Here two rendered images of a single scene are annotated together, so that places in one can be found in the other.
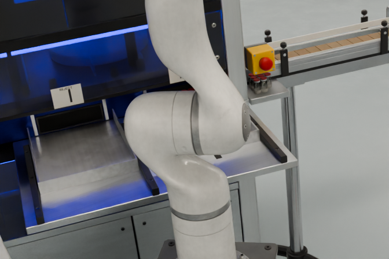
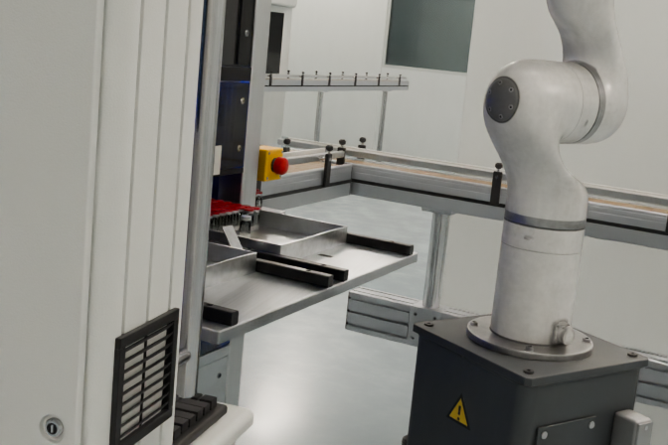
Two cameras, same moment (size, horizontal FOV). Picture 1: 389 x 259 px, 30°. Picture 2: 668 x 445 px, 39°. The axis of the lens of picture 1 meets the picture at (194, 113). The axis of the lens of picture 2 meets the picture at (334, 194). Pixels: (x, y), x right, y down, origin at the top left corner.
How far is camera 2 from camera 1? 149 cm
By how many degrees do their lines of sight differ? 50
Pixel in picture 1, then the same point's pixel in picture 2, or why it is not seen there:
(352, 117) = not seen: hidden behind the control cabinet
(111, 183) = (245, 284)
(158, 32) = not seen: outside the picture
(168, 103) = (565, 66)
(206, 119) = (611, 85)
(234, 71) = (249, 173)
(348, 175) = not seen: hidden behind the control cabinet
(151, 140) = (563, 108)
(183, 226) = (559, 241)
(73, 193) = (211, 296)
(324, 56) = (284, 181)
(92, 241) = not seen: outside the picture
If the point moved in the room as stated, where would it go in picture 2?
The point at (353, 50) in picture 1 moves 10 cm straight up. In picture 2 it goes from (305, 177) to (308, 139)
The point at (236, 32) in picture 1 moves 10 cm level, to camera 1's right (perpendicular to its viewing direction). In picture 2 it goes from (257, 116) to (290, 116)
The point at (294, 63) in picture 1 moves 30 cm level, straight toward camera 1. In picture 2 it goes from (262, 185) to (342, 210)
